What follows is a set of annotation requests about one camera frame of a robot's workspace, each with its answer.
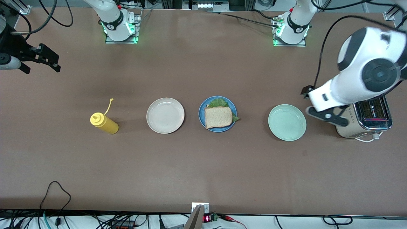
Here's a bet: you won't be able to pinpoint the green lettuce leaf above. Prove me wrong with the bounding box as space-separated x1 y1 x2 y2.
208 98 240 123

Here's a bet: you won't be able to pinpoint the bread slice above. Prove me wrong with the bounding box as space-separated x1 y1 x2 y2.
204 106 233 130

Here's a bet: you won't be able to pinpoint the yellow mustard squeeze bottle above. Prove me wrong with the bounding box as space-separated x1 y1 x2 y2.
90 98 119 135

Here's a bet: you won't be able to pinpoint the mint green round plate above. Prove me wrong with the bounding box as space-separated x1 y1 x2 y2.
268 104 307 142

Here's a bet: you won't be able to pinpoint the blue round plate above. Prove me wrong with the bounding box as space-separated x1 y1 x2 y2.
199 96 237 133

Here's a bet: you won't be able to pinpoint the beige round plate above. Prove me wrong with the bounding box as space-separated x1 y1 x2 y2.
146 97 185 134

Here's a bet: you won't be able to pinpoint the beige chrome toaster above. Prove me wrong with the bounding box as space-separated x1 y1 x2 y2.
335 95 393 139

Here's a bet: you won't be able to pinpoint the grey electronics box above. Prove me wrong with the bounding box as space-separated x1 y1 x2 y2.
183 0 230 11

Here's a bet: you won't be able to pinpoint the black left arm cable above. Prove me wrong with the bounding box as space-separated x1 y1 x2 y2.
313 0 407 88

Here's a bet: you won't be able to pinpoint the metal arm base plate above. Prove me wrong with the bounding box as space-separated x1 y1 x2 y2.
273 16 307 47
105 13 141 44

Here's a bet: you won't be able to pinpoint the white toaster power cord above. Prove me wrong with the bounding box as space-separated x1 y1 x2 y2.
354 131 382 143

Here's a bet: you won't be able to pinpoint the long black table cable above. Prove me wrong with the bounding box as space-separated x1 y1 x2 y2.
208 12 280 27

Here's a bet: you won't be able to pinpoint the thin black looped cable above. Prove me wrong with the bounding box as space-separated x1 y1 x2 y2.
40 181 72 229

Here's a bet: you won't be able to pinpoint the short black coiled cable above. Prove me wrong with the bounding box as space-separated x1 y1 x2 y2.
323 215 353 226

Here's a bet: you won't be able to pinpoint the red clip wires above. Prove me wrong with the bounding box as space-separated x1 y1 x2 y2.
219 215 247 229

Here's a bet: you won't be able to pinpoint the silver metal bracket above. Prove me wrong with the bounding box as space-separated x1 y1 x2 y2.
191 203 210 214

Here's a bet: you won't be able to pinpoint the grey camera mounting bar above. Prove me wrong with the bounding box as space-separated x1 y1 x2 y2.
184 205 204 229

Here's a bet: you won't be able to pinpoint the black cable bundle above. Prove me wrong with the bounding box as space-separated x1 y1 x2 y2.
0 210 191 229

